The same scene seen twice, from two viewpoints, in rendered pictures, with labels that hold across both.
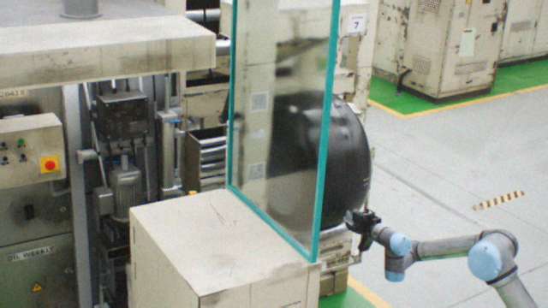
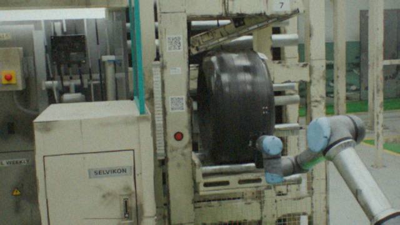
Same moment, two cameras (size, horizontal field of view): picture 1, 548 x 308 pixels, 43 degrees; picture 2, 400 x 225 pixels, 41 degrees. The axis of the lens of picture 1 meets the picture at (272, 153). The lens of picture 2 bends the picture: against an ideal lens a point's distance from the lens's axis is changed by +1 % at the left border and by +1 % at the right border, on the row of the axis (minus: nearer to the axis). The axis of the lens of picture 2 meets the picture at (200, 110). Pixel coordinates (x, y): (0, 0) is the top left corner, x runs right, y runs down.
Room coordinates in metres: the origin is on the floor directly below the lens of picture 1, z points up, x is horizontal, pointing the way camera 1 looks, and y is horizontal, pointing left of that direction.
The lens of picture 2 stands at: (0.10, -1.04, 1.51)
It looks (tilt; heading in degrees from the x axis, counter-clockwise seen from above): 7 degrees down; 23
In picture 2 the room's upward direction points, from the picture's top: 2 degrees counter-clockwise
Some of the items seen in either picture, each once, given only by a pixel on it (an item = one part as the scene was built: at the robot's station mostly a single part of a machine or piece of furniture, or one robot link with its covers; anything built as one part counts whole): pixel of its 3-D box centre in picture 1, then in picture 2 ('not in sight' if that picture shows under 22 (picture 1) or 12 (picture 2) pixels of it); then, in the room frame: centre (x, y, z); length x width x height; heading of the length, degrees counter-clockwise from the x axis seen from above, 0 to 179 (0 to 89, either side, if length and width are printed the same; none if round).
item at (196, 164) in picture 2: not in sight; (193, 163); (2.53, 0.04, 0.90); 0.40 x 0.03 x 0.10; 32
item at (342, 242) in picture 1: (312, 248); (234, 180); (2.51, -0.19, 0.84); 0.36 x 0.09 x 0.06; 122
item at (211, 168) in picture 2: (313, 234); (234, 167); (2.51, -0.19, 0.90); 0.35 x 0.05 x 0.05; 122
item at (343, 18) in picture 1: (295, 18); (234, 4); (2.95, -0.07, 1.71); 0.61 x 0.25 x 0.15; 122
